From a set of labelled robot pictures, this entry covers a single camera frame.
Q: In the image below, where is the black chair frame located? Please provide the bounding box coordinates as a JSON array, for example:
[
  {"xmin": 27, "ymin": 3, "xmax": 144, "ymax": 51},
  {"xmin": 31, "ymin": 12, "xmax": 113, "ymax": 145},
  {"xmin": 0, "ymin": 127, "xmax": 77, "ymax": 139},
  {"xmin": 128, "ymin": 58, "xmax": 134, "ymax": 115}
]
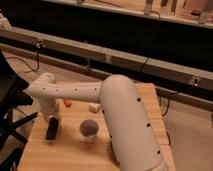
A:
[{"xmin": 0, "ymin": 49, "xmax": 39, "ymax": 171}]

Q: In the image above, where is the white eraser block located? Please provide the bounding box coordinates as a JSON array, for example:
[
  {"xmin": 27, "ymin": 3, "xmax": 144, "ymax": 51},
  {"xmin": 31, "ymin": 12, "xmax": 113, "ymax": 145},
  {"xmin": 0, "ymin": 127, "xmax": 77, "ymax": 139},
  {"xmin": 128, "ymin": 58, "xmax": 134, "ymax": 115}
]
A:
[{"xmin": 88, "ymin": 103, "xmax": 100, "ymax": 113}]

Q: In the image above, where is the small orange carrot toy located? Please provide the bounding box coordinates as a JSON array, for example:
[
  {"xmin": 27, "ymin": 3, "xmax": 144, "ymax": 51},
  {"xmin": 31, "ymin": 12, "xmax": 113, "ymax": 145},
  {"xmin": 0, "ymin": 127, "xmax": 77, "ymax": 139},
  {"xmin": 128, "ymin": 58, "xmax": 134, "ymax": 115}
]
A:
[{"xmin": 64, "ymin": 100, "xmax": 72, "ymax": 107}]

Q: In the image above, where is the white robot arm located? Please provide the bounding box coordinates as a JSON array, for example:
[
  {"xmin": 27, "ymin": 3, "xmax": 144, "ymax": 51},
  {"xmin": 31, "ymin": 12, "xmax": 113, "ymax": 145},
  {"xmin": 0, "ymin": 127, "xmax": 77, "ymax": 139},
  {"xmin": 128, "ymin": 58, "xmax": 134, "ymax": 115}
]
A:
[{"xmin": 27, "ymin": 74, "xmax": 168, "ymax": 171}]

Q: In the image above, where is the grey ceramic cup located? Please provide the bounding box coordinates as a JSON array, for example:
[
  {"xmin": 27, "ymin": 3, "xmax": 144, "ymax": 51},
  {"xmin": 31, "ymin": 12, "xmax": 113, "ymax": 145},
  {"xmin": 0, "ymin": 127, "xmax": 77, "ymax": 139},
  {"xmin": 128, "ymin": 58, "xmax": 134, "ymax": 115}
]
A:
[{"xmin": 79, "ymin": 119, "xmax": 99, "ymax": 142}]

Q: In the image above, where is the black hanging cable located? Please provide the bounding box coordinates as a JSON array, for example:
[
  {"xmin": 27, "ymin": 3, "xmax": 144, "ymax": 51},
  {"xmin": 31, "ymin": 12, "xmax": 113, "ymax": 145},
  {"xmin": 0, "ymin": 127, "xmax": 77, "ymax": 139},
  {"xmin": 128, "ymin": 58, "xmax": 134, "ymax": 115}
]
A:
[{"xmin": 4, "ymin": 40, "xmax": 45, "ymax": 75}]

